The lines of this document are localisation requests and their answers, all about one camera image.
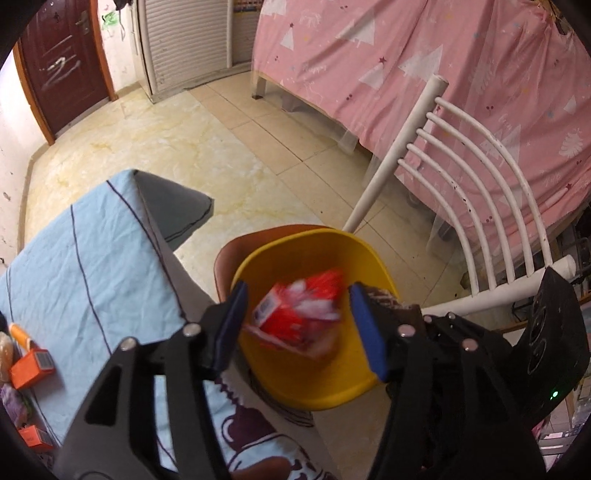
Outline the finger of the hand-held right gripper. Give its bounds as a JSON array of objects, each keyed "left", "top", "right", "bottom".
[{"left": 422, "top": 311, "right": 527, "bottom": 370}]

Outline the white metal chair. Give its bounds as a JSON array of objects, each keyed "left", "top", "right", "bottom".
[{"left": 342, "top": 76, "right": 578, "bottom": 324}]

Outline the purple packet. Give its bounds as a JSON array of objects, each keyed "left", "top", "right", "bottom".
[{"left": 0, "top": 383, "right": 33, "bottom": 428}]

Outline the yellow plastic trash bin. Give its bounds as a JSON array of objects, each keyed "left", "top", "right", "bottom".
[{"left": 230, "top": 229, "right": 400, "bottom": 411}]

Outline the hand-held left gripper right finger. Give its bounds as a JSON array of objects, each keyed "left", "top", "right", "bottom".
[{"left": 349, "top": 284, "right": 546, "bottom": 480}]

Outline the orange box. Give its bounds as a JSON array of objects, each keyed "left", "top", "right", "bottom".
[
  {"left": 9, "top": 349, "right": 57, "bottom": 389},
  {"left": 18, "top": 425, "right": 55, "bottom": 452}
]

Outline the light blue tablecloth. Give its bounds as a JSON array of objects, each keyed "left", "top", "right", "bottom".
[{"left": 0, "top": 169, "right": 338, "bottom": 480}]

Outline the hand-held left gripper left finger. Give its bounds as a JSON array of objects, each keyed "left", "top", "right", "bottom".
[{"left": 53, "top": 281, "right": 250, "bottom": 480}]

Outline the white slatted wardrobe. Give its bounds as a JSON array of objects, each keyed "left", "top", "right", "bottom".
[{"left": 139, "top": 0, "right": 259, "bottom": 104}]

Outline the beige plastic packet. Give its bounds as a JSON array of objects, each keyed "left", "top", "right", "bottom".
[{"left": 0, "top": 332, "right": 17, "bottom": 384}]

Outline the dark red door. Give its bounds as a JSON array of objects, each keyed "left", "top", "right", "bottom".
[{"left": 14, "top": 0, "right": 116, "bottom": 146}]

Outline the brown snack wrapper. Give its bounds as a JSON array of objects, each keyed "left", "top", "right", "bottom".
[{"left": 369, "top": 286, "right": 423, "bottom": 319}]

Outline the orange tube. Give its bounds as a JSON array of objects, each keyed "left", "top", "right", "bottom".
[{"left": 8, "top": 322, "right": 34, "bottom": 352}]

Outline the red snack packet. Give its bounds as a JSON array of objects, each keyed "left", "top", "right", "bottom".
[{"left": 244, "top": 270, "right": 345, "bottom": 358}]

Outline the brown plastic stool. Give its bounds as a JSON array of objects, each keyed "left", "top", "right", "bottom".
[{"left": 213, "top": 224, "right": 328, "bottom": 303}]

